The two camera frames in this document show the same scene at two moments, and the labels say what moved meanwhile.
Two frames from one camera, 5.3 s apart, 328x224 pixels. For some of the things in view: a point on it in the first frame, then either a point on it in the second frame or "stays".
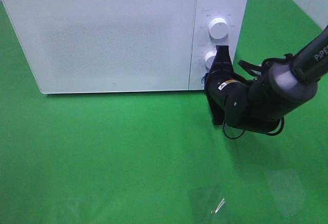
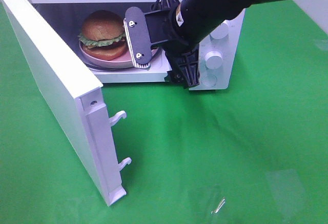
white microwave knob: x=218 y=28 stays
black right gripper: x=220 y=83 → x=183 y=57
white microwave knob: x=209 y=58 stays
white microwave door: x=81 y=42 → x=80 y=98
